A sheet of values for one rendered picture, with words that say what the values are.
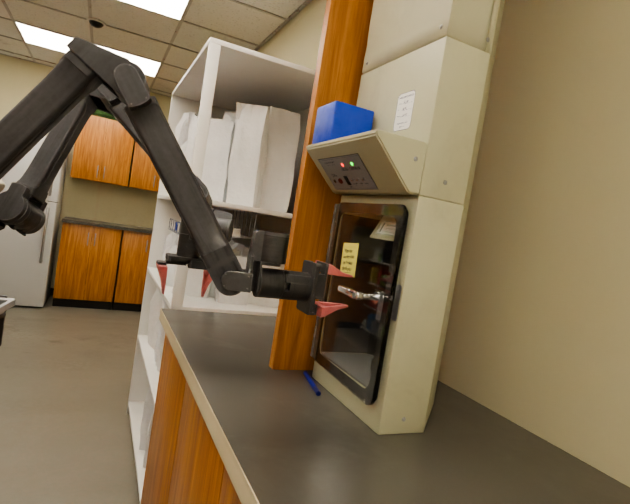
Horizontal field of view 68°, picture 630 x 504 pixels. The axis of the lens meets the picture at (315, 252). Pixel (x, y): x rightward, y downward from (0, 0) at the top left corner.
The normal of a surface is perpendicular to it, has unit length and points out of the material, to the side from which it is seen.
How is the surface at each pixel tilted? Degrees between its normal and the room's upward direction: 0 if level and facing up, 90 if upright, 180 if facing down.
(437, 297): 90
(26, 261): 90
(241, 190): 99
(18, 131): 90
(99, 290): 90
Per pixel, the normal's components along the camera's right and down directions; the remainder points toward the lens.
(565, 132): -0.90, -0.12
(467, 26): 0.49, 0.12
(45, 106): 0.29, 0.10
